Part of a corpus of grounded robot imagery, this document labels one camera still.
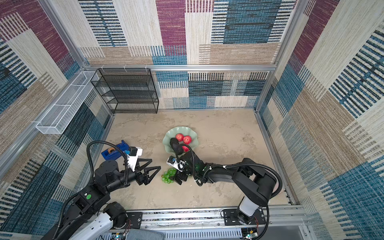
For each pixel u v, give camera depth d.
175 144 0.92
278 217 0.74
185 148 0.93
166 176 0.83
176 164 0.73
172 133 1.02
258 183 0.45
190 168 0.72
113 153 0.92
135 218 0.76
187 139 0.99
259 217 0.73
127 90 1.11
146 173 0.58
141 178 0.59
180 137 0.99
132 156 0.58
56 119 0.70
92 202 0.48
